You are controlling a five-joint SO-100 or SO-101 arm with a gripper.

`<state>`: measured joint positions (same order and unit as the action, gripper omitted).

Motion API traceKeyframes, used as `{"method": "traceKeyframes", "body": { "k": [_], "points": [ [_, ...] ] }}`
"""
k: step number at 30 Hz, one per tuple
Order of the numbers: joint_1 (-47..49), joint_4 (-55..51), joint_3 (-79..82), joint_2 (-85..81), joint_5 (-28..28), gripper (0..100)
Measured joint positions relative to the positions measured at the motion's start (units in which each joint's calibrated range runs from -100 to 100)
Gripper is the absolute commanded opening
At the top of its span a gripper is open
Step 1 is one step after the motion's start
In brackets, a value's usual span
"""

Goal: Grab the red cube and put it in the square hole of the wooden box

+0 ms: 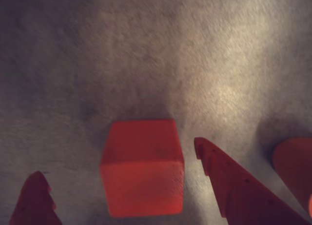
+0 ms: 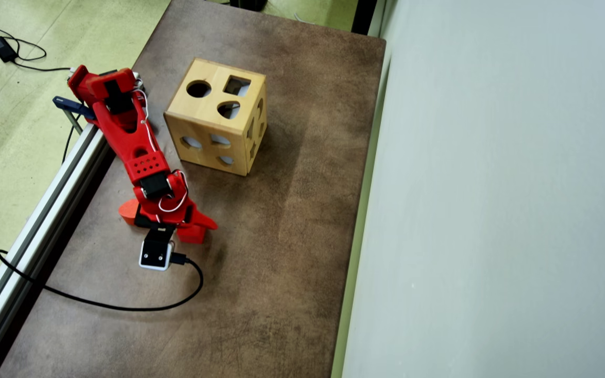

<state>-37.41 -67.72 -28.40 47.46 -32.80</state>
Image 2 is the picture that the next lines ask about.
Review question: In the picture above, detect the orange rounded triangular block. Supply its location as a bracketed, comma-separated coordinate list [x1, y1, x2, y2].
[118, 199, 140, 226]

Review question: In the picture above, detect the red cube block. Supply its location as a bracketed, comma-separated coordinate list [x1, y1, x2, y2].
[178, 227, 207, 245]

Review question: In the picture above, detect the dark vertical post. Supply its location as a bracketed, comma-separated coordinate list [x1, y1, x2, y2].
[351, 0, 378, 36]

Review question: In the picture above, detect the black base object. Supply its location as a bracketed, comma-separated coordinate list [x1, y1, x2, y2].
[229, 0, 269, 12]

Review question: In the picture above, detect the thin black adapter cable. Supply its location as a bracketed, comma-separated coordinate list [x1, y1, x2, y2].
[0, 25, 72, 72]

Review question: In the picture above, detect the blue clamp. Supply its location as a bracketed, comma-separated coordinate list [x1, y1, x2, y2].
[53, 96, 98, 134]

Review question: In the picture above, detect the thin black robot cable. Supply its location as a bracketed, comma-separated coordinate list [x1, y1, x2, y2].
[62, 125, 75, 163]

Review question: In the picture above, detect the black power adapter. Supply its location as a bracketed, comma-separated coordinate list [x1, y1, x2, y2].
[0, 36, 18, 64]

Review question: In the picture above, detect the thick black camera cable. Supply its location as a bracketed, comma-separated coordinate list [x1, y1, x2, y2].
[0, 249, 204, 312]

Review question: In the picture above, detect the wooden shape sorter box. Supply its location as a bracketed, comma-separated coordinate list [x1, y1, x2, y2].
[164, 58, 268, 177]

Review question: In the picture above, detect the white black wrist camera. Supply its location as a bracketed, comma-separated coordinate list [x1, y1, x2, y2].
[139, 226, 175, 271]

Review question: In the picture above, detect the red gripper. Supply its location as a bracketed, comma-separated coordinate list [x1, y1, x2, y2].
[134, 172, 218, 232]

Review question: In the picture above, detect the aluminium profile rail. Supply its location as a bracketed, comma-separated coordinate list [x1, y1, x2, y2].
[0, 123, 119, 378]

